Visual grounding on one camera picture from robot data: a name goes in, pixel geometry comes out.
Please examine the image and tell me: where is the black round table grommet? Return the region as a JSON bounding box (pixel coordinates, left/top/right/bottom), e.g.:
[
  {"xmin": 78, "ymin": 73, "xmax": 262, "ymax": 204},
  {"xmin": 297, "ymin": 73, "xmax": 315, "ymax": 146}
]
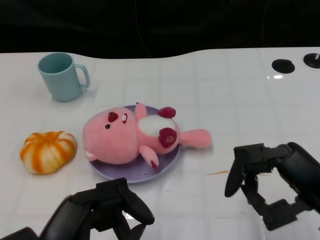
[
  {"xmin": 271, "ymin": 58, "xmax": 296, "ymax": 74},
  {"xmin": 303, "ymin": 52, "xmax": 320, "ymax": 68}
]

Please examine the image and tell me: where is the purple plastic plate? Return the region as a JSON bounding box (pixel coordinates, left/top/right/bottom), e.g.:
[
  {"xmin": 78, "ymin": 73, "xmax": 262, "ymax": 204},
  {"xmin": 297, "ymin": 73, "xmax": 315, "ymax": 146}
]
[{"xmin": 89, "ymin": 104, "xmax": 183, "ymax": 185}]

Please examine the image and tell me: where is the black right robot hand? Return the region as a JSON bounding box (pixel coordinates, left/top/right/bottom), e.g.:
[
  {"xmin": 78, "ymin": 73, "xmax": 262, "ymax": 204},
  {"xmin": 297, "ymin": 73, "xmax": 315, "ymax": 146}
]
[{"xmin": 224, "ymin": 141, "xmax": 320, "ymax": 232}]

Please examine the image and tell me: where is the pink plush doll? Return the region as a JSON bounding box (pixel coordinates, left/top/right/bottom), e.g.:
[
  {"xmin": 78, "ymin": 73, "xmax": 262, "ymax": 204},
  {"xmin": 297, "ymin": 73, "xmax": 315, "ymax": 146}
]
[{"xmin": 82, "ymin": 101, "xmax": 214, "ymax": 171}]

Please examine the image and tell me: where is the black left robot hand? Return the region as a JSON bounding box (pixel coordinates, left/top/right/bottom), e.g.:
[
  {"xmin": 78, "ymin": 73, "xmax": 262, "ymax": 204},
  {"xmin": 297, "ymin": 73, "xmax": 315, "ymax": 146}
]
[{"xmin": 39, "ymin": 177, "xmax": 156, "ymax": 240}]

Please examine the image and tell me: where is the orange white plush pumpkin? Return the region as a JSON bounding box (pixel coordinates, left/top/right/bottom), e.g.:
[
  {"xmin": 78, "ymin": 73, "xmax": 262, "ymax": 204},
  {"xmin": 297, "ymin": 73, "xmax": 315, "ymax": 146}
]
[{"xmin": 19, "ymin": 130, "xmax": 78, "ymax": 175}]

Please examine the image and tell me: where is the thin black hanging cable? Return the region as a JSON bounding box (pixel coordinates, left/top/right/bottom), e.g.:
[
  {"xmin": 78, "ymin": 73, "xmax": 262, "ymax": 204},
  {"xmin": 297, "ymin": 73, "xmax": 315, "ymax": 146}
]
[{"xmin": 135, "ymin": 0, "xmax": 152, "ymax": 57}]

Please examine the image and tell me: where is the teal plastic mug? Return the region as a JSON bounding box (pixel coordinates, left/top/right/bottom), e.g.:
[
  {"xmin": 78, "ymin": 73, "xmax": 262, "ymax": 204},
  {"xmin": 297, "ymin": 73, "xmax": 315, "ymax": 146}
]
[{"xmin": 37, "ymin": 51, "xmax": 91, "ymax": 103}]

